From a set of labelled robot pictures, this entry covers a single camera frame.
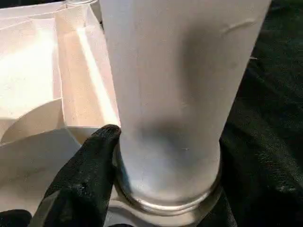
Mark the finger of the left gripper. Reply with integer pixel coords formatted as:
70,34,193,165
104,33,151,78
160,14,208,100
0,209,33,227

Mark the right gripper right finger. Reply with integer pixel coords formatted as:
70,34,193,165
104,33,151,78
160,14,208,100
219,138,303,227

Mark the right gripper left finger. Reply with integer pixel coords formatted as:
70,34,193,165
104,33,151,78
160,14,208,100
30,124,123,227

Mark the white table frame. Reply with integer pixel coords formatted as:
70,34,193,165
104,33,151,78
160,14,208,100
0,0,223,227

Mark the white plastic table leg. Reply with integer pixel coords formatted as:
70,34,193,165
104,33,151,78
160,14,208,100
65,0,94,6
98,0,273,213

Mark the black work mat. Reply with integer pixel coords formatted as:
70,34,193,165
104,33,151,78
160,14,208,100
0,0,303,227

